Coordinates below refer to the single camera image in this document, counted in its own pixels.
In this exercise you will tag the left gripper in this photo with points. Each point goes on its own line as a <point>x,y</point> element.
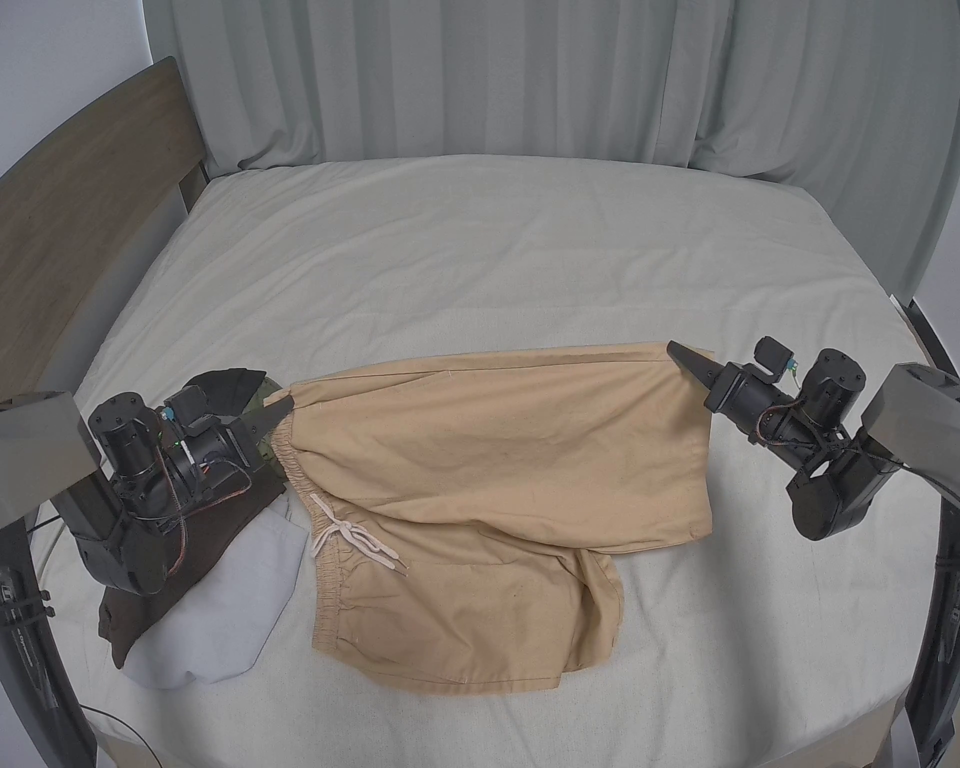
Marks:
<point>225,454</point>

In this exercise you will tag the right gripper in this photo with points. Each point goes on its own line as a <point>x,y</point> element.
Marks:
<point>742,397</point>

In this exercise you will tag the beige shorts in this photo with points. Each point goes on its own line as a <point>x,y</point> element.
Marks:
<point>487,450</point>

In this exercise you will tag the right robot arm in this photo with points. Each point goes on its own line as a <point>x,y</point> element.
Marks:
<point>840,487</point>

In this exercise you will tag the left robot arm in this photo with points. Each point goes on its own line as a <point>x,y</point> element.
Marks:
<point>120,540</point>

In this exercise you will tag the bed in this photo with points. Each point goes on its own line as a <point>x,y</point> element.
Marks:
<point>487,262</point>

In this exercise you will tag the green garment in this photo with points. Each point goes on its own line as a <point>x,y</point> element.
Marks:
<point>264,459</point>

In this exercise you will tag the black garment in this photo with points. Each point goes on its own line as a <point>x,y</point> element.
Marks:
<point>232,386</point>

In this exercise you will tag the brown garment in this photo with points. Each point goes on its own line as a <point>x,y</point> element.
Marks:
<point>202,540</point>

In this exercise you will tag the white garment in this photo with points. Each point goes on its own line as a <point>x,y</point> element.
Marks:
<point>225,600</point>

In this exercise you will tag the pale grey-green curtain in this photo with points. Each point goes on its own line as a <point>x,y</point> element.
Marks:
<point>487,75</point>

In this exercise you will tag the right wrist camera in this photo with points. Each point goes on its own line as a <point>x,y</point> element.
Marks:
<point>772,352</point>

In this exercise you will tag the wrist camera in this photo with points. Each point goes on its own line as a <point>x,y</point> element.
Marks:
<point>187,405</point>
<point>772,352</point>

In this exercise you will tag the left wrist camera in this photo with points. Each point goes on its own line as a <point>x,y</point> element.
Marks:
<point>187,405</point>

